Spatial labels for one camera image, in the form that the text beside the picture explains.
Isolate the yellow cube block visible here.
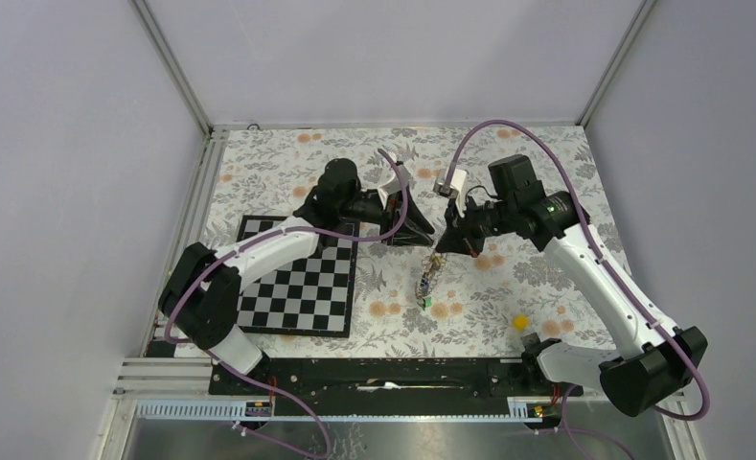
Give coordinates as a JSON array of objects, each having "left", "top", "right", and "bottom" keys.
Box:
[{"left": 512, "top": 314, "right": 531, "bottom": 334}]

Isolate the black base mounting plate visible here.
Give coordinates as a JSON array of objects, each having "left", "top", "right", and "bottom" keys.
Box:
[{"left": 208, "top": 357, "right": 584, "bottom": 419}]

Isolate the grey slotted cable duct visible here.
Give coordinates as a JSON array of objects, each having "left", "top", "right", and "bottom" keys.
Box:
[{"left": 137, "top": 397, "right": 553, "bottom": 423}]

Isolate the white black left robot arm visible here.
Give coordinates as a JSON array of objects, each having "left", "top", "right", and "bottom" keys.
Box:
[{"left": 158, "top": 158, "right": 435, "bottom": 394}]

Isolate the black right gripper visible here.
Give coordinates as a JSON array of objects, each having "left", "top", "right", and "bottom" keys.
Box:
[{"left": 436, "top": 192, "right": 516, "bottom": 258}]

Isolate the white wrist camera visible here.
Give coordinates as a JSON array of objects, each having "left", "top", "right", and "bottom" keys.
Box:
[
  {"left": 433, "top": 169, "right": 468, "bottom": 199},
  {"left": 377, "top": 164, "right": 410, "bottom": 207}
]

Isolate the black white chessboard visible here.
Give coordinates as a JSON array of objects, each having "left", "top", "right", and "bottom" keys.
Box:
[{"left": 238, "top": 240, "right": 358, "bottom": 338}]

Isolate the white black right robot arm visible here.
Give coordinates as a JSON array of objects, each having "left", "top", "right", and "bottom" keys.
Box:
[{"left": 433, "top": 154, "right": 708, "bottom": 417}]

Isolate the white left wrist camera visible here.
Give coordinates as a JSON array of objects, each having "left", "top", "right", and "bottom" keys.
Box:
[{"left": 377, "top": 164, "right": 410, "bottom": 207}]

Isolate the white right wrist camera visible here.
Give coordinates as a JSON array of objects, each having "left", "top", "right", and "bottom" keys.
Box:
[{"left": 433, "top": 169, "right": 468, "bottom": 199}]

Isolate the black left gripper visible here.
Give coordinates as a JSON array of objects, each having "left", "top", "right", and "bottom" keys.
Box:
[{"left": 339, "top": 186, "right": 435, "bottom": 247}]

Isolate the floral patterned table mat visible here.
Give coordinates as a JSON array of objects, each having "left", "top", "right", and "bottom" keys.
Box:
[{"left": 201, "top": 126, "right": 627, "bottom": 357}]

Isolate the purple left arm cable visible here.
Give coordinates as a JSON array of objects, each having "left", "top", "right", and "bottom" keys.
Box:
[{"left": 162, "top": 148, "right": 412, "bottom": 458}]

